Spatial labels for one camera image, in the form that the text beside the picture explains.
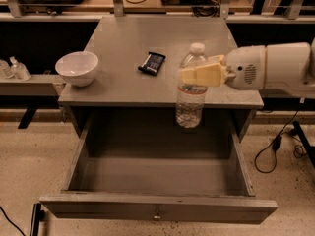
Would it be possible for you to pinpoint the grey metal drawer cabinet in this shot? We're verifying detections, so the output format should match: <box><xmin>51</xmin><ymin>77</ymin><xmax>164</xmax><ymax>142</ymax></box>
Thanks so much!
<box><xmin>59</xmin><ymin>15</ymin><xmax>263</xmax><ymax>144</ymax></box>

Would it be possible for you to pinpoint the clear bottle far left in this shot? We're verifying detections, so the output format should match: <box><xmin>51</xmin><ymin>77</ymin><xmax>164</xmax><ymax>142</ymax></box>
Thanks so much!
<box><xmin>0</xmin><ymin>60</ymin><xmax>14</xmax><ymax>79</ymax></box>

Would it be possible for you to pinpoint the black power cable on floor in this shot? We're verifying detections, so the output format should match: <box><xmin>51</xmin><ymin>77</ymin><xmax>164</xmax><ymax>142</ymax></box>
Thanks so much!
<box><xmin>254</xmin><ymin>98</ymin><xmax>308</xmax><ymax>174</ymax></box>

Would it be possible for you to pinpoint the clear plastic water bottle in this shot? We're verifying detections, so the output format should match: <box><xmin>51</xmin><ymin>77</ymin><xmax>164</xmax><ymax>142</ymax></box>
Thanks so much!
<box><xmin>176</xmin><ymin>42</ymin><xmax>208</xmax><ymax>128</ymax></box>

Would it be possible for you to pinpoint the black snack bar wrapper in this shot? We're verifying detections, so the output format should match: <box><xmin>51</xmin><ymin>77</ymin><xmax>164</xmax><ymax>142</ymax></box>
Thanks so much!
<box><xmin>138</xmin><ymin>52</ymin><xmax>166</xmax><ymax>76</ymax></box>

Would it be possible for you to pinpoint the white ceramic bowl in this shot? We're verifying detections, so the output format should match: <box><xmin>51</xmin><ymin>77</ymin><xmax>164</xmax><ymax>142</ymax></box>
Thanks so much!
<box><xmin>55</xmin><ymin>51</ymin><xmax>98</xmax><ymax>87</ymax></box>

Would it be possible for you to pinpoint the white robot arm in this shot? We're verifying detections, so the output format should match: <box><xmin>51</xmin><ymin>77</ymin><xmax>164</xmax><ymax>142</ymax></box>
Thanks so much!
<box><xmin>177</xmin><ymin>42</ymin><xmax>314</xmax><ymax>98</ymax></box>

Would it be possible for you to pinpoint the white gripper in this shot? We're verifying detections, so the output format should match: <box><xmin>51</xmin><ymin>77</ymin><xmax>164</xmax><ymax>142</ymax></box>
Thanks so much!
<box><xmin>178</xmin><ymin>45</ymin><xmax>266</xmax><ymax>90</ymax></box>

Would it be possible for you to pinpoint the clear sanitizer bottle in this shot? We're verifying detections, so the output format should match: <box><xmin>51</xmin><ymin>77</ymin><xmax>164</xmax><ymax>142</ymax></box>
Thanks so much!
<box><xmin>10</xmin><ymin>56</ymin><xmax>31</xmax><ymax>81</ymax></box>

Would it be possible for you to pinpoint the black stand leg front left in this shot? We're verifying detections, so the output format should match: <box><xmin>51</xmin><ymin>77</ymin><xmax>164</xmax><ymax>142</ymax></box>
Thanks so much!
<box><xmin>29</xmin><ymin>203</ymin><xmax>45</xmax><ymax>236</ymax></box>

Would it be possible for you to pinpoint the black cable front left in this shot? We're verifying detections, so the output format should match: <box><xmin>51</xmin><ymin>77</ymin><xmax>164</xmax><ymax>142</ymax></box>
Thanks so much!
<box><xmin>0</xmin><ymin>206</ymin><xmax>27</xmax><ymax>236</ymax></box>

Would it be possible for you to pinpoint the open grey top drawer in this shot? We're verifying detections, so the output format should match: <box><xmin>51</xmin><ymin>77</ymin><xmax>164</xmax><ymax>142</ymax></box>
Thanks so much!
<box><xmin>40</xmin><ymin>108</ymin><xmax>278</xmax><ymax>224</ymax></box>

